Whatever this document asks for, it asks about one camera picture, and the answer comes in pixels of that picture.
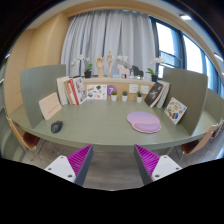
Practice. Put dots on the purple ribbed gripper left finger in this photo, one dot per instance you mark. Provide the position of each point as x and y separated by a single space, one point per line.
74 167

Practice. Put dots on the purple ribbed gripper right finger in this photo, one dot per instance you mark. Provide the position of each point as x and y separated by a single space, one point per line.
153 167

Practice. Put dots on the dark grey computer mouse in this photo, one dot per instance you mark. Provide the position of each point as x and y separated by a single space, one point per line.
56 126

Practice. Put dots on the purple mouse pad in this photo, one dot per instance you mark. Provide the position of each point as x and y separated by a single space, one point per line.
144 122

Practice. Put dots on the left wooden chair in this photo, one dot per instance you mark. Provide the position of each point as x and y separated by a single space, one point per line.
26 140

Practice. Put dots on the wooden chair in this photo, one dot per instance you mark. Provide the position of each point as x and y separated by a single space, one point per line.
26 140
209 147

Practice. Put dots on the colourful illustrated card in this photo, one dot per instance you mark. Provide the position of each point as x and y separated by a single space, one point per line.
175 110

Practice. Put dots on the white leaning book right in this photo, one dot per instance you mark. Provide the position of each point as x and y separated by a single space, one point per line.
166 87

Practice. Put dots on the beige card board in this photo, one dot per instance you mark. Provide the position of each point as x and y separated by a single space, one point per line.
49 106

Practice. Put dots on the red white picture book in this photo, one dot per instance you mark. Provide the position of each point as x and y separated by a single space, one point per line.
78 90

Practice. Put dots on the right wooden chair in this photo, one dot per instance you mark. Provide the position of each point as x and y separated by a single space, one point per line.
209 147

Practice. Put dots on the small potted plant right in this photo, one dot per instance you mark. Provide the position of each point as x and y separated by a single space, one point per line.
139 97

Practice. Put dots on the small potted plant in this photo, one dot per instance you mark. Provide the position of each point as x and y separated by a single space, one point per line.
124 96
139 97
114 95

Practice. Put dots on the white book left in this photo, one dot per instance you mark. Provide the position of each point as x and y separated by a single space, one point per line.
61 90

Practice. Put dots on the dark leaning book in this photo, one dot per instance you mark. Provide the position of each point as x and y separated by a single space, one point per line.
154 94

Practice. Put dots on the small potted plant middle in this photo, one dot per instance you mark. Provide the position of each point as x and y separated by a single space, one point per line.
124 96

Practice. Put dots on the illustrated white postcard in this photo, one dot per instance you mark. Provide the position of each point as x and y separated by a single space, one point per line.
97 92

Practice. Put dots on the small potted plant left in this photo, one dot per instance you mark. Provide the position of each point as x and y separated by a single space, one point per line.
114 95

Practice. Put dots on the purple round number card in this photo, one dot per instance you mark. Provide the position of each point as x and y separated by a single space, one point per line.
110 89

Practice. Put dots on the right green desk divider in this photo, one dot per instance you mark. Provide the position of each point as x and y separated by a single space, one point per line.
189 88

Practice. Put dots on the green desk divider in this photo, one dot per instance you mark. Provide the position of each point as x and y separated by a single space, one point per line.
36 84
189 88

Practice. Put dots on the left green desk divider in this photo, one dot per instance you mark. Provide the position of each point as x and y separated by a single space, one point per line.
36 84

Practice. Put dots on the white orchid right pot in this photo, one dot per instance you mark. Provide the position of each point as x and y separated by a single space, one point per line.
155 61

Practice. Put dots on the white orchid pot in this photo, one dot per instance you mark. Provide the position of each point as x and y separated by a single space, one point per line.
155 61
76 66

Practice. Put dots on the black horse figurine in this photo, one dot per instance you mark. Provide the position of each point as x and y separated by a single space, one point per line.
137 72

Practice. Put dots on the pink horse figurine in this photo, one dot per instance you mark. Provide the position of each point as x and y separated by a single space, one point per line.
123 71

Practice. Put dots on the white orchid left pot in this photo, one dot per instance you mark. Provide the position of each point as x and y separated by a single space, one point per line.
76 66

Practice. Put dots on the wooden hand model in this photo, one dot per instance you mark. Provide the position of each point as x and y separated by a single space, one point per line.
100 65

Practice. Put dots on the white orchid middle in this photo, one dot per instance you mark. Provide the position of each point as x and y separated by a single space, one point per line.
123 59

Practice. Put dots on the wooden mannequin figure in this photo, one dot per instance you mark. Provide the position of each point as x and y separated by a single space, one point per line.
110 59

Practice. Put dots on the grey curtain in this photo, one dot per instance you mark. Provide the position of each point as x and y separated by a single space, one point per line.
123 32

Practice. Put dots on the white wall socket right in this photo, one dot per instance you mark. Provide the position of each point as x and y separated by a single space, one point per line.
144 89

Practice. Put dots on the white wall socket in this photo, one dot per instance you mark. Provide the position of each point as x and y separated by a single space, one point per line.
133 88
144 89

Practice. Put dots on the white wall socket left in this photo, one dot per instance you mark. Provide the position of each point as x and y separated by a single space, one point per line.
133 88

